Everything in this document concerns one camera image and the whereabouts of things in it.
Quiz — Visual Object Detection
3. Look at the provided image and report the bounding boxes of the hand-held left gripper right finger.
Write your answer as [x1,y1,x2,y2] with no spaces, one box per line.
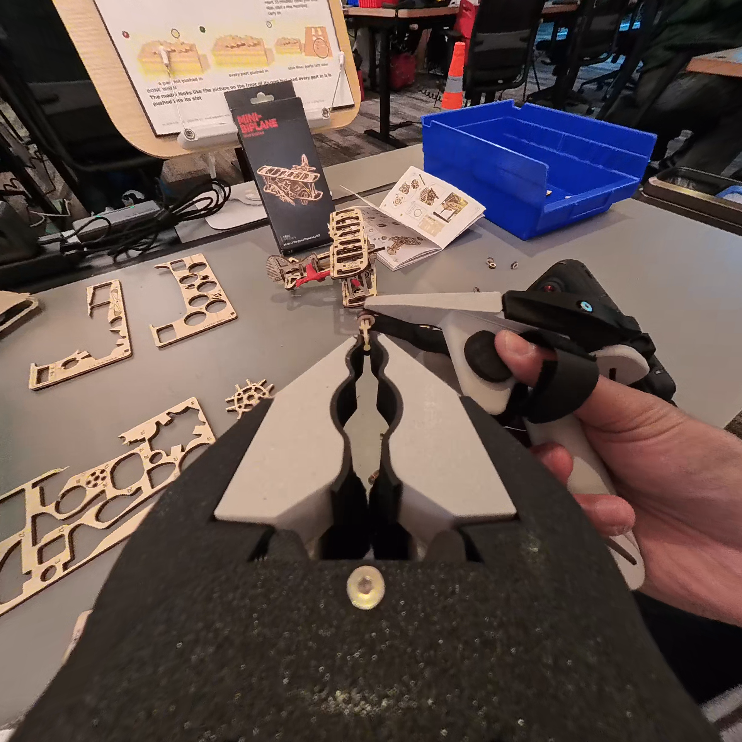
[369,336,517,560]

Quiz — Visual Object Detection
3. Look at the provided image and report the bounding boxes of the wooden part sheet oval holes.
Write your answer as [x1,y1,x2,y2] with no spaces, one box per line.
[150,254,237,349]

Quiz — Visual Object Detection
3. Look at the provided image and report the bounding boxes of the orange traffic cone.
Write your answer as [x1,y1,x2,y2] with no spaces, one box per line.
[441,42,468,111]

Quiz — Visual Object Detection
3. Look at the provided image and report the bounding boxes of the wooden web wheel part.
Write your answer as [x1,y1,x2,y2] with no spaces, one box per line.
[225,380,274,418]

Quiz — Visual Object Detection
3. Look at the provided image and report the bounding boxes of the grey desk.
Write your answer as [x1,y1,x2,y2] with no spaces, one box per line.
[0,144,742,742]

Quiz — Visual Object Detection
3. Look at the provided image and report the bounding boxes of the instruction booklet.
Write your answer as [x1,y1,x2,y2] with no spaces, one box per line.
[341,166,487,271]

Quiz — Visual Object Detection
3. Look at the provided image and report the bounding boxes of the large wooden part sheet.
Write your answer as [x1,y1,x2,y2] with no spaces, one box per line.
[0,398,216,615]

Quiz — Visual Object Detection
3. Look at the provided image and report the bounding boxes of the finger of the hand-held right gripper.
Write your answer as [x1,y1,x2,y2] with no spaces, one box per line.
[364,291,507,334]
[371,316,461,356]

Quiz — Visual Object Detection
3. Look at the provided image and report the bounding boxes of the dark tray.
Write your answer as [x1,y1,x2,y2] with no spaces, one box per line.
[643,167,742,220]

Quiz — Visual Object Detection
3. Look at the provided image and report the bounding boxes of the notched wooden part sheet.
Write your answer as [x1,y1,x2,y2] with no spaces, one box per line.
[29,280,133,390]

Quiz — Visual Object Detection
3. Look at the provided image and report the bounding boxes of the black cable bundle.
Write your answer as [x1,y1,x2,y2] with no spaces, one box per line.
[37,179,233,262]

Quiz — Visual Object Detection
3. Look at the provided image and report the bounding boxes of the wooden biplane model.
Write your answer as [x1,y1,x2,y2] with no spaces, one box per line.
[267,208,380,308]

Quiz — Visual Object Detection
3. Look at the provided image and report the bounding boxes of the grey power adapter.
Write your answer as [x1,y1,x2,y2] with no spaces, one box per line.
[72,200,166,240]

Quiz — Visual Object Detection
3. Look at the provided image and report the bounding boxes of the person's right hand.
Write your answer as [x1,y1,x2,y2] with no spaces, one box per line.
[495,333,742,624]

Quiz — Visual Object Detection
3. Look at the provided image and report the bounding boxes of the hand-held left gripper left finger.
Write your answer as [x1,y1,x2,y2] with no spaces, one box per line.
[214,336,372,560]

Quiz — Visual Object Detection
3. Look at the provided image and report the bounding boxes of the blue plastic bin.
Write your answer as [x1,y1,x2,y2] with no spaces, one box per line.
[420,100,657,241]

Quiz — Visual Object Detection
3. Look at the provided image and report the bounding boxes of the black office chair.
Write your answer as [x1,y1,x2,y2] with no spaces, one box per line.
[464,0,543,106]

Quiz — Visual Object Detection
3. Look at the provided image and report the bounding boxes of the wooden instruction board stand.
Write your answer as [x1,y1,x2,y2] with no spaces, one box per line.
[51,0,361,230]

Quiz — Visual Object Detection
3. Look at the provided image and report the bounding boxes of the black model kit box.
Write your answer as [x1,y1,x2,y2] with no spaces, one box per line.
[224,81,336,256]

